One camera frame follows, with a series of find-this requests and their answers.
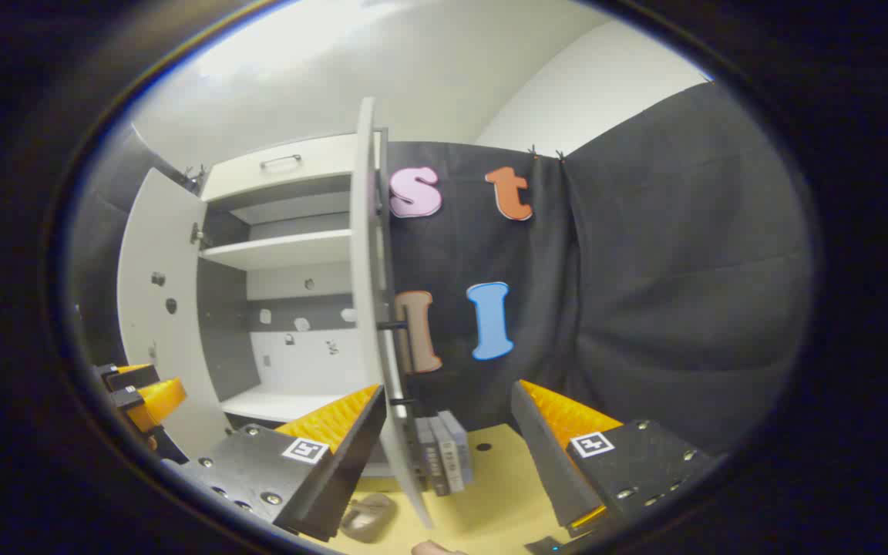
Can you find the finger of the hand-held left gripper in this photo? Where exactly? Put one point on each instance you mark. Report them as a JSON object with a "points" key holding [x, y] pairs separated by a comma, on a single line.
{"points": [[155, 401], [132, 376]]}

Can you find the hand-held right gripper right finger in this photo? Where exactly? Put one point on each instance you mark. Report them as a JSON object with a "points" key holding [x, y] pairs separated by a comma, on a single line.
{"points": [[544, 462]]}

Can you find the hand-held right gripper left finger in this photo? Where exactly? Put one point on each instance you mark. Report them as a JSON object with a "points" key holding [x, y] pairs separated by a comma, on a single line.
{"points": [[344, 478]]}

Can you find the brown fuzzy shoe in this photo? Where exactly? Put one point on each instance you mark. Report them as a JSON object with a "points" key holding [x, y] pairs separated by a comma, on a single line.
{"points": [[367, 518]]}

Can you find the white shoe cabinet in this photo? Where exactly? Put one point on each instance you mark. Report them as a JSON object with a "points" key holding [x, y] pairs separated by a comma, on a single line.
{"points": [[297, 250]]}

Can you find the white cabinet drawer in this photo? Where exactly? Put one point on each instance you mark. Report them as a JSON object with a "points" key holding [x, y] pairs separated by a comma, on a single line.
{"points": [[321, 166]]}

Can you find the grey blue book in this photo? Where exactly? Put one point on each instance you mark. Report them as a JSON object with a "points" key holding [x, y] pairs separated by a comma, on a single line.
{"points": [[462, 443]]}

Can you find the white book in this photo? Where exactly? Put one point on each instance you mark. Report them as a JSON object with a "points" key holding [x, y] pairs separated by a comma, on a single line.
{"points": [[450, 459]]}

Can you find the black backdrop cloth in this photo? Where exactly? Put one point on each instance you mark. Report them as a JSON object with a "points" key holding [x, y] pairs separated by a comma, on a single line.
{"points": [[644, 270]]}

